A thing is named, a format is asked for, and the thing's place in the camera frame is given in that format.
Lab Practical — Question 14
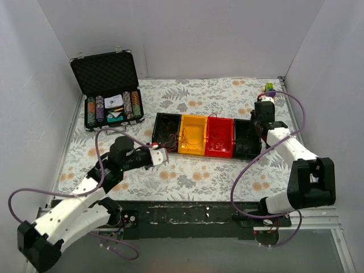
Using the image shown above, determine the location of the floral table mat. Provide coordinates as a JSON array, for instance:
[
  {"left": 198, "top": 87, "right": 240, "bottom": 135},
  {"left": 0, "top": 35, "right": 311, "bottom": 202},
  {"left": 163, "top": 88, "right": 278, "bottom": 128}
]
[{"left": 55, "top": 78, "right": 290, "bottom": 201}]

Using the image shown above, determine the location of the red bin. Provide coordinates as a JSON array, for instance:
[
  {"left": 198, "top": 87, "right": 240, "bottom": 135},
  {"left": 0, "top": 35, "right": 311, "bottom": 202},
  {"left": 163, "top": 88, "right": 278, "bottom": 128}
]
[{"left": 205, "top": 115, "right": 234, "bottom": 158}]

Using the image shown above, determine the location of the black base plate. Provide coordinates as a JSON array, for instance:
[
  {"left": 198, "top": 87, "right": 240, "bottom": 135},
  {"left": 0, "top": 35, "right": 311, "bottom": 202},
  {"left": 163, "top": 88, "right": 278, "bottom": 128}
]
[{"left": 88, "top": 200, "right": 292, "bottom": 240}]

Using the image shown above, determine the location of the yellow bin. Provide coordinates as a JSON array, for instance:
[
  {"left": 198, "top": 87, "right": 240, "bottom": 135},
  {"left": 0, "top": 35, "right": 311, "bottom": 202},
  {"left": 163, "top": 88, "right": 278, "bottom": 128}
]
[{"left": 178, "top": 115, "right": 208, "bottom": 156}]

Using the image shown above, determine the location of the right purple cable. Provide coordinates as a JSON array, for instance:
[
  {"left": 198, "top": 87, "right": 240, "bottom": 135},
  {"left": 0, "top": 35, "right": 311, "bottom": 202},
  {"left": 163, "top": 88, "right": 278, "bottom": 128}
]
[{"left": 230, "top": 90, "right": 308, "bottom": 247}]

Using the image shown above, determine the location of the black poker chip case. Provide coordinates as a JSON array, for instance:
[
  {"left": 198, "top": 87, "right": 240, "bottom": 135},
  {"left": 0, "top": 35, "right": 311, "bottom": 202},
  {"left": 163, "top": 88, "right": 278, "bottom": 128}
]
[{"left": 70, "top": 49, "right": 144, "bottom": 131}]

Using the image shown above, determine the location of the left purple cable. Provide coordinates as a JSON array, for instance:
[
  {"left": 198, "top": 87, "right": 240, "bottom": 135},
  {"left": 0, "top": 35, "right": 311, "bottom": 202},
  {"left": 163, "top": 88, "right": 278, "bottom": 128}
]
[{"left": 7, "top": 127, "right": 157, "bottom": 260}]

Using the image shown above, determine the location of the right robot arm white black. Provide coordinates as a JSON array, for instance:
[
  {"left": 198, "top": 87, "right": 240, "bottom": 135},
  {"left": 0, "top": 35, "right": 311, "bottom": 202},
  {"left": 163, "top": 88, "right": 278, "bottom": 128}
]
[{"left": 251, "top": 98, "right": 336, "bottom": 226}]

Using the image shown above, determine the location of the purple cable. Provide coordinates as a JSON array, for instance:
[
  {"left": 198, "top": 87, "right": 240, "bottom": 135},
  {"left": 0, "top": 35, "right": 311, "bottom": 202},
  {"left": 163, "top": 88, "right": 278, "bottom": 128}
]
[
  {"left": 7, "top": 127, "right": 157, "bottom": 260},
  {"left": 230, "top": 90, "right": 308, "bottom": 247}
]

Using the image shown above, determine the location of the playing card deck white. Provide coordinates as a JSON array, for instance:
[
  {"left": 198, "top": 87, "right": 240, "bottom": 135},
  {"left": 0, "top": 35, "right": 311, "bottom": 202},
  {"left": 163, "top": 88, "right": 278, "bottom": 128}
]
[{"left": 104, "top": 94, "right": 123, "bottom": 109}]

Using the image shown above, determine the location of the teal card box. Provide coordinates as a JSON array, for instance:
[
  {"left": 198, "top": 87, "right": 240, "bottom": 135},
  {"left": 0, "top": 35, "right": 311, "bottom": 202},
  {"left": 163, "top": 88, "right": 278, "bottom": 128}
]
[{"left": 106, "top": 111, "right": 124, "bottom": 123}]

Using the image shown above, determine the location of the black bin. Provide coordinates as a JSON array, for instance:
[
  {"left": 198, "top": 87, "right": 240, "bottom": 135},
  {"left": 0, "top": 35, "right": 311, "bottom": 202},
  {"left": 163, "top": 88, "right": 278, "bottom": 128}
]
[
  {"left": 232, "top": 119, "right": 262, "bottom": 160},
  {"left": 152, "top": 113, "right": 182, "bottom": 153}
]

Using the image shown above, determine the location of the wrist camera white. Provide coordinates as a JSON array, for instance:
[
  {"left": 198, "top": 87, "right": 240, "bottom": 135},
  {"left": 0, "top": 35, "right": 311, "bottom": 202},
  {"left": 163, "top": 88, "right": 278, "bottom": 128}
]
[
  {"left": 257, "top": 94, "right": 275, "bottom": 104},
  {"left": 149, "top": 148, "right": 168, "bottom": 166}
]

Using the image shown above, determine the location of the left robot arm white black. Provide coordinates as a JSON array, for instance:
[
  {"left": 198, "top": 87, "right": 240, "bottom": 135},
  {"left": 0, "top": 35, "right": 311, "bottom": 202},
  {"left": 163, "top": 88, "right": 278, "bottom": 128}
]
[{"left": 17, "top": 136, "right": 168, "bottom": 272}]

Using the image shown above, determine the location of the left black bin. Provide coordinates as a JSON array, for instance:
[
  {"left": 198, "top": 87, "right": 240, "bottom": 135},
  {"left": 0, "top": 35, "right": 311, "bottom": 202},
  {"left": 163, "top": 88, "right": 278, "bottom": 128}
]
[{"left": 152, "top": 113, "right": 182, "bottom": 153}]

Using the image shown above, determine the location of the right black bin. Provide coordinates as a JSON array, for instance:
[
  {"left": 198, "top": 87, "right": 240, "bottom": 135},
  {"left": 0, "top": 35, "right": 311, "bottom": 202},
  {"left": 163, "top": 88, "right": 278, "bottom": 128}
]
[{"left": 232, "top": 119, "right": 262, "bottom": 160}]

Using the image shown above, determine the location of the colourful toy block train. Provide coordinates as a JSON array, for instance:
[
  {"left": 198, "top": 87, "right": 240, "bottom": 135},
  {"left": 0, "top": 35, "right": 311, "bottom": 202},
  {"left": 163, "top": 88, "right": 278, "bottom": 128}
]
[{"left": 263, "top": 82, "right": 276, "bottom": 98}]

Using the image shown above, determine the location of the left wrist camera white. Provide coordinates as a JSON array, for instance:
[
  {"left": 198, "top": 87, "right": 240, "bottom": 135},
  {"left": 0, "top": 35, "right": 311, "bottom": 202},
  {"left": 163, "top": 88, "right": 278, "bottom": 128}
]
[{"left": 149, "top": 148, "right": 168, "bottom": 166}]

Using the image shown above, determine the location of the aluminium rail frame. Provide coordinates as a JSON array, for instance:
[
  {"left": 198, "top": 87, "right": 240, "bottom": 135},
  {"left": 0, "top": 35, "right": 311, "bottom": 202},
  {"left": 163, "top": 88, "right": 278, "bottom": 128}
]
[{"left": 23, "top": 206, "right": 356, "bottom": 273}]

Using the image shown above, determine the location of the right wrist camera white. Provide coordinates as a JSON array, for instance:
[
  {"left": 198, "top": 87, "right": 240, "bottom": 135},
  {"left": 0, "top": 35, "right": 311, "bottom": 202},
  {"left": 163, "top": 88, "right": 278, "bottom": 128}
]
[{"left": 257, "top": 94, "right": 275, "bottom": 104}]

